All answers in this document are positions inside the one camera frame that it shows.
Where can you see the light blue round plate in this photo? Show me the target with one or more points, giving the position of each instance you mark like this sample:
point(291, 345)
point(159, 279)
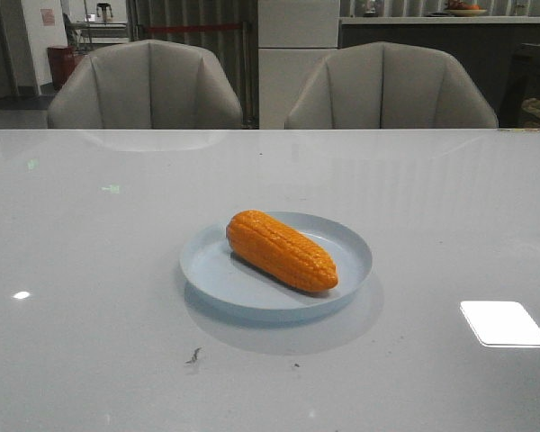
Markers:
point(229, 283)

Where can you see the red barrier belt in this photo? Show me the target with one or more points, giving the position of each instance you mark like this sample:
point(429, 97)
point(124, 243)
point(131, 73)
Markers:
point(193, 28)

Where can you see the background metal table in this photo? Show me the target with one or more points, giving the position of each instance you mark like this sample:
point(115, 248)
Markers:
point(100, 33)

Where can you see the white cabinet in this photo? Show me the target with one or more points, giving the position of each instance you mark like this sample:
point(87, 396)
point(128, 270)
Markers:
point(292, 37)

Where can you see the left beige upholstered chair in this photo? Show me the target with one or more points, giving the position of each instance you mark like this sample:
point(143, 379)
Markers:
point(147, 84)

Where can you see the grey counter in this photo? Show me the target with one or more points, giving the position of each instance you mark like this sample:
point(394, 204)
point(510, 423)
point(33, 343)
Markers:
point(484, 45)

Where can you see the red bin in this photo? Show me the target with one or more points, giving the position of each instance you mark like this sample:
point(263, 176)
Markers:
point(62, 62)

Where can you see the pink wall notice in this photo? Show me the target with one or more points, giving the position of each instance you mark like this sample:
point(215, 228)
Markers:
point(48, 17)

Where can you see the orange toy corn cob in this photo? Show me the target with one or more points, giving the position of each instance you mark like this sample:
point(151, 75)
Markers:
point(281, 251)

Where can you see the beige upholstered chair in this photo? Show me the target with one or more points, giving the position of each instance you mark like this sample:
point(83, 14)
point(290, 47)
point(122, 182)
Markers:
point(147, 84)
point(383, 85)

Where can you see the right beige upholstered chair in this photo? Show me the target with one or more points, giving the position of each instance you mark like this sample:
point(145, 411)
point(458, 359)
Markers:
point(383, 85)

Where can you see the fruit bowl on counter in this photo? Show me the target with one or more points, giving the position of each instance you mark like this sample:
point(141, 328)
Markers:
point(459, 8)

